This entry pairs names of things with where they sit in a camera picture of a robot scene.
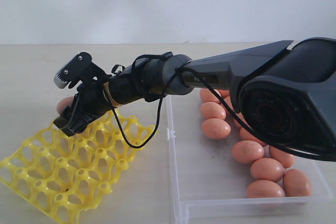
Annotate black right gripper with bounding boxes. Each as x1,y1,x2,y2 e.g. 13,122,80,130
53,82,110,136

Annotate yellow plastic egg tray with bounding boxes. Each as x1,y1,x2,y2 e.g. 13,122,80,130
1,111,155,223

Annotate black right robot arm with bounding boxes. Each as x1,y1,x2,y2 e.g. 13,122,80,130
54,37,335,162

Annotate brown egg back left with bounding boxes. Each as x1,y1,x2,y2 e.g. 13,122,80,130
200,102,226,120

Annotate brown egg left side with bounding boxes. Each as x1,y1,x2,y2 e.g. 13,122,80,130
201,118,231,140

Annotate clear plastic bin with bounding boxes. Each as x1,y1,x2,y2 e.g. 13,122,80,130
166,90,333,223

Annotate brown egg under gripper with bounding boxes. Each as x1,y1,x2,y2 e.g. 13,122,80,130
239,128,267,147

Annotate brown egg middle left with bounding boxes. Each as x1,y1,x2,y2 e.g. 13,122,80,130
232,140,265,164

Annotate brown egg front left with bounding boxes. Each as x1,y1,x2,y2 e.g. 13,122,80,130
247,180,285,198

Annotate brown egg second row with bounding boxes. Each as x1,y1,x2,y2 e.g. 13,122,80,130
250,158,285,183

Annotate brown egg middle right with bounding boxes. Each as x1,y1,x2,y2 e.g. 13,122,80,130
268,145,295,168

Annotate brown egg front right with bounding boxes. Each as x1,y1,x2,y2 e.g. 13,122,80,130
282,169,312,197

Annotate black camera cable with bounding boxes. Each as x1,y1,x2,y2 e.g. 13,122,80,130
93,52,336,163

